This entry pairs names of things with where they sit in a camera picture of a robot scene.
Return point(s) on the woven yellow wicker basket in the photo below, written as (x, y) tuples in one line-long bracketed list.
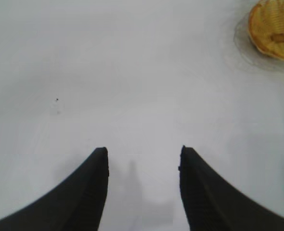
[(276, 29)]

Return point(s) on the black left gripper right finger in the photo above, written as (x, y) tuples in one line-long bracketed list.
[(211, 197)]

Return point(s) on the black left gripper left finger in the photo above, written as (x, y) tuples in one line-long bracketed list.
[(72, 197)]

